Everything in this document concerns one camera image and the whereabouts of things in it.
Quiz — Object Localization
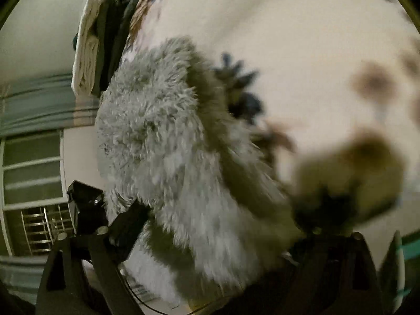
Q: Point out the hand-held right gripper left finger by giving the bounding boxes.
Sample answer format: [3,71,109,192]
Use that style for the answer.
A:
[36,199,150,315]

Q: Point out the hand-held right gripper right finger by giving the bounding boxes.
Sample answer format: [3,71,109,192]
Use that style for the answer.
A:
[284,226,384,315]

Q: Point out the grey fluffy blanket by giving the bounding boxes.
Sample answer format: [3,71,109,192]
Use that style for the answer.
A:
[96,36,297,304]

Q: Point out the folded dark pants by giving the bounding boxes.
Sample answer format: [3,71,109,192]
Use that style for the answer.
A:
[94,0,140,96]

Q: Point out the metal drying rack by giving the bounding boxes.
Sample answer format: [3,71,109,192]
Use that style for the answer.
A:
[0,130,74,257]

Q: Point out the teal plastic item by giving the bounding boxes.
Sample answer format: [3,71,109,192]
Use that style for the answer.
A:
[389,229,420,304]

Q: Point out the striped green curtain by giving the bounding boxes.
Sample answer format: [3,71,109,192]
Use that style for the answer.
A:
[0,75,101,137]
[0,255,50,297]

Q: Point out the folded white towel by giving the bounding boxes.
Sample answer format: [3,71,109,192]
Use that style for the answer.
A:
[71,0,103,96]

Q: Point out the floral printed blanket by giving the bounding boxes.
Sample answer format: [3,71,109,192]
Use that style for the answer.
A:
[128,0,420,237]

